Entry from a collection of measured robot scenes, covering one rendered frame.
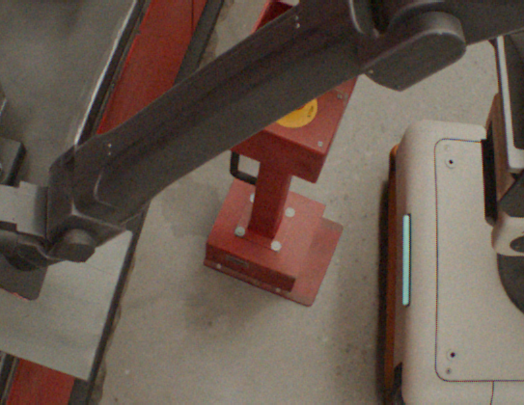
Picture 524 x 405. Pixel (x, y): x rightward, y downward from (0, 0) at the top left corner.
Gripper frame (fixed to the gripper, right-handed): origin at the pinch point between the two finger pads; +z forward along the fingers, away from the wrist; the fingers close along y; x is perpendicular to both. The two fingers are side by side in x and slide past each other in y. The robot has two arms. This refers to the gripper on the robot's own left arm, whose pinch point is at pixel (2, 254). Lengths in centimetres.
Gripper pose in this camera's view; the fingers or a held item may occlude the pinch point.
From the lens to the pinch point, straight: 105.9
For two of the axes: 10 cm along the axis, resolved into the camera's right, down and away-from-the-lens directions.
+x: 8.0, 4.1, 4.3
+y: -2.7, 9.0, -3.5
